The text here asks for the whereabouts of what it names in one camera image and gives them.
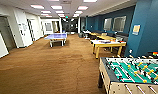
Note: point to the long yellow wooden table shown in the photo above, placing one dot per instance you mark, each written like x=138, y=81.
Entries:
x=98, y=35

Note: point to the yellow gaming table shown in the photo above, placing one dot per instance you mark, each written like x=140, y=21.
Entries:
x=108, y=43

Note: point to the grey hallway door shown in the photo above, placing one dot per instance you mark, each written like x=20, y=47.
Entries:
x=5, y=33

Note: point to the blue ping pong table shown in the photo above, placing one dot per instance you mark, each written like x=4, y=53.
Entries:
x=56, y=36

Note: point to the green foosball table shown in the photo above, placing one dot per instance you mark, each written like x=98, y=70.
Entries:
x=135, y=75

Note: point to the rectangular ceiling light panel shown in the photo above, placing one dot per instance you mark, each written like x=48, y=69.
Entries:
x=37, y=6
x=56, y=7
x=83, y=7

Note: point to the white outlet on blue wall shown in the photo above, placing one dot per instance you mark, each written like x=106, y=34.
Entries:
x=130, y=51

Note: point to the interior glass window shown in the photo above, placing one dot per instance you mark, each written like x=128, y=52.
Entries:
x=107, y=24
x=119, y=24

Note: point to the yellow wall sign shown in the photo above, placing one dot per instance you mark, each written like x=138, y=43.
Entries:
x=136, y=30

